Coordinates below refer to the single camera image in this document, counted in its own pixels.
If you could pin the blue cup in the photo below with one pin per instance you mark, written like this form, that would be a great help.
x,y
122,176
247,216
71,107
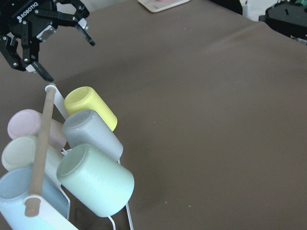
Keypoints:
x,y
14,188

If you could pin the yellow cup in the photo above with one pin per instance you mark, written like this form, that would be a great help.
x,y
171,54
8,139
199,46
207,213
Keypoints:
x,y
86,97

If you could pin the beige tray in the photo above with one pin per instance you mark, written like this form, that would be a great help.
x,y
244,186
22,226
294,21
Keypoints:
x,y
161,5

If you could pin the white cup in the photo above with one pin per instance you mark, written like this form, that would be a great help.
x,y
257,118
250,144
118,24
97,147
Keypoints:
x,y
20,152

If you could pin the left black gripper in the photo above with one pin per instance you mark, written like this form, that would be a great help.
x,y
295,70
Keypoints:
x,y
29,21

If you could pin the grey cup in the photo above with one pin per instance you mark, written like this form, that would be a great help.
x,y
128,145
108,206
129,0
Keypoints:
x,y
87,127

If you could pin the pink cup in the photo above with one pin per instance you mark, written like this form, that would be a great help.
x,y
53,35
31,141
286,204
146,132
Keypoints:
x,y
28,122

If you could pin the white wire cup holder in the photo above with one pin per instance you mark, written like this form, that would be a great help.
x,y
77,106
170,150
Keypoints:
x,y
54,99

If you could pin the green cup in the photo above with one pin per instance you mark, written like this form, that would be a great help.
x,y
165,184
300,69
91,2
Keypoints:
x,y
98,181

